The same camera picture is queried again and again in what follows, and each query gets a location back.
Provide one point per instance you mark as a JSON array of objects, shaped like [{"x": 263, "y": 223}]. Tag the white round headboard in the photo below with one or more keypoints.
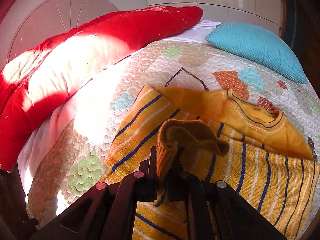
[{"x": 60, "y": 15}]

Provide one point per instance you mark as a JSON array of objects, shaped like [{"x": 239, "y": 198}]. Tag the yellow striped knit sweater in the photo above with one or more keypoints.
[{"x": 255, "y": 170}]

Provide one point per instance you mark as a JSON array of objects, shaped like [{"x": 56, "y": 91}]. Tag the white patterned quilt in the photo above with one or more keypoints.
[{"x": 150, "y": 65}]

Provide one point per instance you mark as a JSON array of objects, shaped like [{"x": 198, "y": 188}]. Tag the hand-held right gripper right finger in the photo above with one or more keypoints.
[{"x": 179, "y": 163}]

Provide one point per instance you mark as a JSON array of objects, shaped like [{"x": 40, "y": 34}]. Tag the blue knit pillow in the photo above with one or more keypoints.
[{"x": 260, "y": 46}]

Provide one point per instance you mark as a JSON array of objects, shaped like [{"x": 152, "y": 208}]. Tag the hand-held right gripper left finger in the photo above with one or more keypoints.
[{"x": 151, "y": 166}]

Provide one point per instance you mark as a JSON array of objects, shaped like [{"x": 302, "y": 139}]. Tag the red pillow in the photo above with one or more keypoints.
[{"x": 75, "y": 62}]

